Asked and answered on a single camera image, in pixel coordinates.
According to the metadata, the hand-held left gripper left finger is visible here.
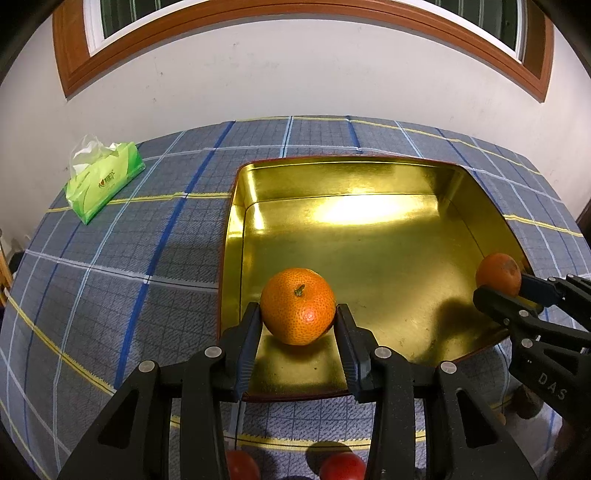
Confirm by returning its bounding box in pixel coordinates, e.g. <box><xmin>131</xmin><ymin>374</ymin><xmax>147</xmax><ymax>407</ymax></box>
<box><xmin>58</xmin><ymin>302</ymin><xmax>264</xmax><ymax>480</ymax></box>

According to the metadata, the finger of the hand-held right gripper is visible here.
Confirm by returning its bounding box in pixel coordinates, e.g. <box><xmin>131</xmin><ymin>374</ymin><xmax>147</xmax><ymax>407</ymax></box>
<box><xmin>472</xmin><ymin>285</ymin><xmax>591</xmax><ymax>354</ymax></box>
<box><xmin>519</xmin><ymin>273</ymin><xmax>591</xmax><ymax>332</ymax></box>

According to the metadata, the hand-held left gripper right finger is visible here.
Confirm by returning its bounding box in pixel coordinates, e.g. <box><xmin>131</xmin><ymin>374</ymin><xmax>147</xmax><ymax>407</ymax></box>
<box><xmin>335</xmin><ymin>303</ymin><xmax>539</xmax><ymax>480</ymax></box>

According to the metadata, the brown round fruit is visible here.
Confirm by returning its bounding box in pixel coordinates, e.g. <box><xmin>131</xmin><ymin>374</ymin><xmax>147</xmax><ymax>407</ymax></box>
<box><xmin>512</xmin><ymin>385</ymin><xmax>544</xmax><ymax>420</ymax></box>

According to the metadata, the orange with dark blotch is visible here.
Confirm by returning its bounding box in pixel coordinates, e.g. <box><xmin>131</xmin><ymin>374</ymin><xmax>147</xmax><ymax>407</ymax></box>
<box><xmin>475</xmin><ymin>253</ymin><xmax>522</xmax><ymax>296</ymax></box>

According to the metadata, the large orange with stem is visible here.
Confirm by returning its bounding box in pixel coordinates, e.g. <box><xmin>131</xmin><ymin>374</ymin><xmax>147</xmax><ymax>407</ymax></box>
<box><xmin>260</xmin><ymin>268</ymin><xmax>337</xmax><ymax>346</ymax></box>

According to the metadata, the red tin box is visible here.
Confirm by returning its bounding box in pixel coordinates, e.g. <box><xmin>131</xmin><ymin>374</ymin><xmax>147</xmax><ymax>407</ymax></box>
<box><xmin>217</xmin><ymin>156</ymin><xmax>536</xmax><ymax>403</ymax></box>

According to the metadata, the red tomato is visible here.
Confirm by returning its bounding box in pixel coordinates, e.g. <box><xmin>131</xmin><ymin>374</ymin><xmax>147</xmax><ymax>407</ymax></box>
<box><xmin>318</xmin><ymin>452</ymin><xmax>368</xmax><ymax>480</ymax></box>
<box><xmin>225</xmin><ymin>450</ymin><xmax>262</xmax><ymax>480</ymax></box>

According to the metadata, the blue plaid tablecloth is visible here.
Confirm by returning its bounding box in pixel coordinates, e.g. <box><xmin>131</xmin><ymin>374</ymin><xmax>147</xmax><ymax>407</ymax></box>
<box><xmin>0</xmin><ymin>115</ymin><xmax>585</xmax><ymax>480</ymax></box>

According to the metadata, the green tissue pack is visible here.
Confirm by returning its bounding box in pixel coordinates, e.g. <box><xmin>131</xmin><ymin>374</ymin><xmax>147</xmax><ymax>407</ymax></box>
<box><xmin>65</xmin><ymin>135</ymin><xmax>147</xmax><ymax>226</ymax></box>

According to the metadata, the wooden chair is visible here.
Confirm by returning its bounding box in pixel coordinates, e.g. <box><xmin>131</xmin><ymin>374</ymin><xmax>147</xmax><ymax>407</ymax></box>
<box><xmin>0</xmin><ymin>231</ymin><xmax>14</xmax><ymax>310</ymax></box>

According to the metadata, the brown wooden window frame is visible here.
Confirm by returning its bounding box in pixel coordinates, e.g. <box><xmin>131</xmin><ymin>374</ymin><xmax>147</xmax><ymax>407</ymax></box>
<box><xmin>52</xmin><ymin>0</ymin><xmax>555</xmax><ymax>103</ymax></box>

